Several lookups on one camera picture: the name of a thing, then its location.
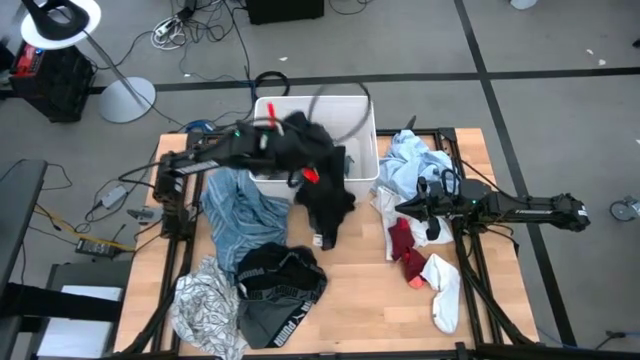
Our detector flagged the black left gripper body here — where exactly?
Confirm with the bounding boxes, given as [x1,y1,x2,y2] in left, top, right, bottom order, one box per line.
[257,110,331,166]

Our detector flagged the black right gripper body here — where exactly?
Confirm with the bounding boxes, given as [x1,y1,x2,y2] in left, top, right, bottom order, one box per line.
[418,177,464,242]

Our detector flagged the light blue patterned shirt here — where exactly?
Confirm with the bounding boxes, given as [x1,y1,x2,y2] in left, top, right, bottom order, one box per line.
[377,129,459,201]

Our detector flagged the maroon sock with pink toe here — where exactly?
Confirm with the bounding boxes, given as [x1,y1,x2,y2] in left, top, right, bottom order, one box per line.
[402,247,429,290]

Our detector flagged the black sweater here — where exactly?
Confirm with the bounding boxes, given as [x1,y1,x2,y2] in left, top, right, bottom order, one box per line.
[287,142,357,251]

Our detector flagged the blue striped shirt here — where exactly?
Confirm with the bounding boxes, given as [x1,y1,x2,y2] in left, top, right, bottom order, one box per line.
[200,167,292,281]

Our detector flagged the black Puma briefs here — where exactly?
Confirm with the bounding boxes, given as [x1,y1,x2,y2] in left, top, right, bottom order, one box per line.
[234,242,329,304]

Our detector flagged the grey Puma briefs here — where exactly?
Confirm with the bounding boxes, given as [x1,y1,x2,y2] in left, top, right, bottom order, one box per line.
[237,294,314,350]

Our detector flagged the white leaf print garment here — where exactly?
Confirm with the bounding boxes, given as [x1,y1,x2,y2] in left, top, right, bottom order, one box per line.
[169,254,250,360]

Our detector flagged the white plastic laundry basket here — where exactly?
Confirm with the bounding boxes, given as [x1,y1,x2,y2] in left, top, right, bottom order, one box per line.
[248,94,380,204]

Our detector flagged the white sock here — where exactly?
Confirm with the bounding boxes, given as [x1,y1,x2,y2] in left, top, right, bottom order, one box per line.
[419,253,462,335]

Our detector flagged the black box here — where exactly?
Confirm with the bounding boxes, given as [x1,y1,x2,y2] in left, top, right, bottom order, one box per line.
[244,0,325,26]

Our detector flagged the white power strip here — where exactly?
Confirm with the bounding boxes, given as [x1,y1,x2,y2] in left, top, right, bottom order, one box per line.
[152,17,187,51]

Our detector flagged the grey clamp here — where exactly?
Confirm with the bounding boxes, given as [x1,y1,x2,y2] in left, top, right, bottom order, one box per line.
[127,206,157,225]

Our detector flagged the white floor lamp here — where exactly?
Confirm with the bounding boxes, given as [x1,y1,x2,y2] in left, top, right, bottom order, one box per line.
[19,0,157,125]

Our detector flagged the grey caster wheel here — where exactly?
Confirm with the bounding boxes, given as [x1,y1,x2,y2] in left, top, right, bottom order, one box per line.
[609,196,640,223]

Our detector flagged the grey power adapter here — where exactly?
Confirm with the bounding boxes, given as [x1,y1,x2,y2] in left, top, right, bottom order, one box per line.
[98,184,129,210]

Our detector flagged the black power brick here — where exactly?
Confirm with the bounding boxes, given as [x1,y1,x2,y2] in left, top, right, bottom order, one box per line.
[74,237,121,260]

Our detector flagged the grey cabinet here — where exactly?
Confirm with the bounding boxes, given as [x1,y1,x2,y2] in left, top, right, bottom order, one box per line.
[29,259,132,360]

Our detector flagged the red device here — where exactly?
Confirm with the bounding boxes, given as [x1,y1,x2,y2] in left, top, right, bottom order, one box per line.
[12,43,40,77]

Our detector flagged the black bench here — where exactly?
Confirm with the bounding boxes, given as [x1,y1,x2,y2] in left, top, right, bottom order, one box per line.
[0,158,49,301]

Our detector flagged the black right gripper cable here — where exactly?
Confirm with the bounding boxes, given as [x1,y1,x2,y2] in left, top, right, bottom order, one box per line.
[439,168,464,197]

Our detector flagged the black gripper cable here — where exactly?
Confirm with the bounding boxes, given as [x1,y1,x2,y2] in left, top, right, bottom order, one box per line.
[439,168,464,197]
[305,82,375,145]

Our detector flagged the coiled black cable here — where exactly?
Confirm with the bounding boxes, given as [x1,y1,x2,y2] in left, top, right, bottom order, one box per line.
[253,70,291,99]

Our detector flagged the black aluminium table frame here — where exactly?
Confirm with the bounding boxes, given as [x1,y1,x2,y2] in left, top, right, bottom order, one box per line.
[122,127,539,360]

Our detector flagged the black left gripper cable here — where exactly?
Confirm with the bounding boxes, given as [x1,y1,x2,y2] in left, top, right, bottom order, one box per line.
[305,82,375,145]

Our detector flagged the blue cable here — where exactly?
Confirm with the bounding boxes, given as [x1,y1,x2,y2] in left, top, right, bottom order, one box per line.
[185,119,217,134]

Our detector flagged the yellow cable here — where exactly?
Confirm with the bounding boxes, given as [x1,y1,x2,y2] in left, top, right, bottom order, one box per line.
[32,203,136,251]

